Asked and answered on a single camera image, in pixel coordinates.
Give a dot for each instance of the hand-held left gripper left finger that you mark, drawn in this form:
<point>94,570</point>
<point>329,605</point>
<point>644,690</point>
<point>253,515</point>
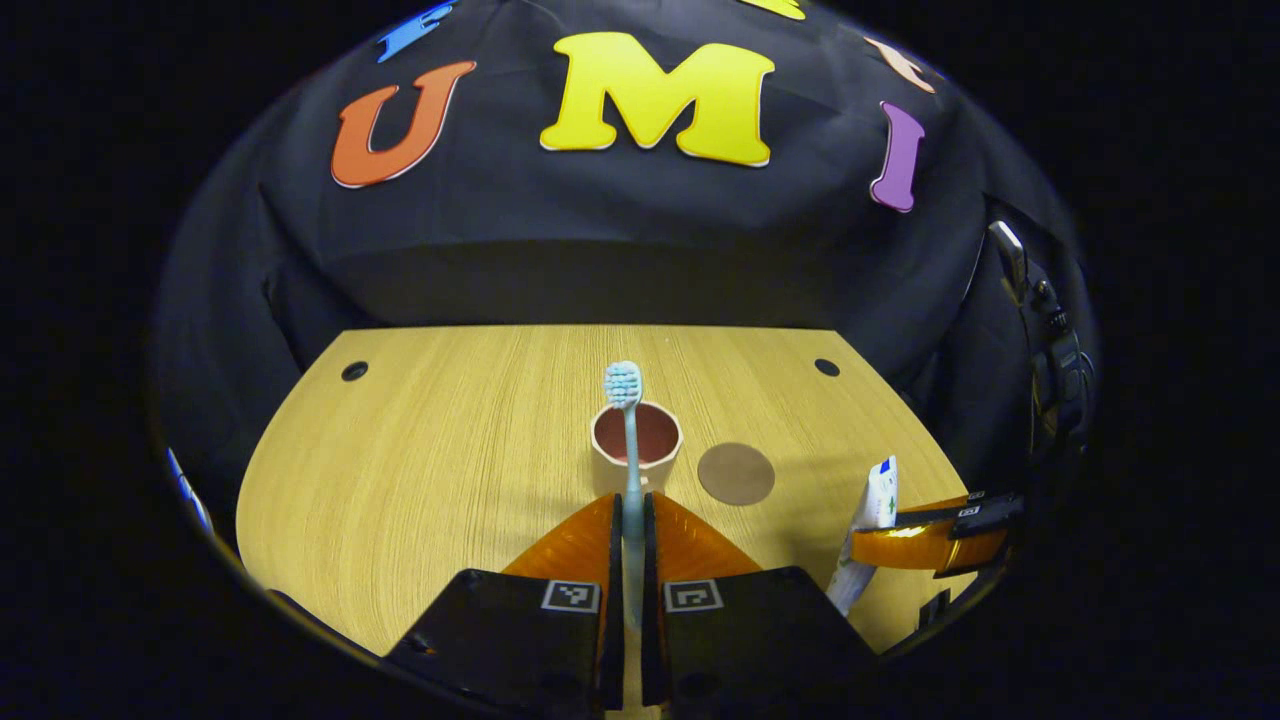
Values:
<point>612,620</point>

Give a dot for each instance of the white toothpaste tube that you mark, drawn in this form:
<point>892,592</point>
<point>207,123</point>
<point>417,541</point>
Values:
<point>878,500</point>

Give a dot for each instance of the round brown coaster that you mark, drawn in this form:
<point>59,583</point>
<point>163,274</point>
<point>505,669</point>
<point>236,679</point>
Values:
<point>736,474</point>

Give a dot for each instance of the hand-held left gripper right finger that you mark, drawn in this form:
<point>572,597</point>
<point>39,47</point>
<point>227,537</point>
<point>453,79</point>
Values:
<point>650,620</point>

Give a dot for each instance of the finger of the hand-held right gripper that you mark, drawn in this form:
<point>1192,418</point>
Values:
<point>930,548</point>
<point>985,508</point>

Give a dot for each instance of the computer monitor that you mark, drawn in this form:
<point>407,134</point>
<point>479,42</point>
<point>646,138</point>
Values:
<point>190,495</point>

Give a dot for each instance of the black backdrop cloth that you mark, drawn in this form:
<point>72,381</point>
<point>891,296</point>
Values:
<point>600,250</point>

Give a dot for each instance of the light blue toothbrush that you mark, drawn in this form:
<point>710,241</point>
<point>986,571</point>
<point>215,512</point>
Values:
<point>632,470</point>

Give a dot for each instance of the beige cup with brown inside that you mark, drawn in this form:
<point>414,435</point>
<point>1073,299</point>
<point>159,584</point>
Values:
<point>660,435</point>

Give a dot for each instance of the black equipment with silver part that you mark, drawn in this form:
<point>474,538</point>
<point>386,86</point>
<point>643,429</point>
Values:
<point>1060,370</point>

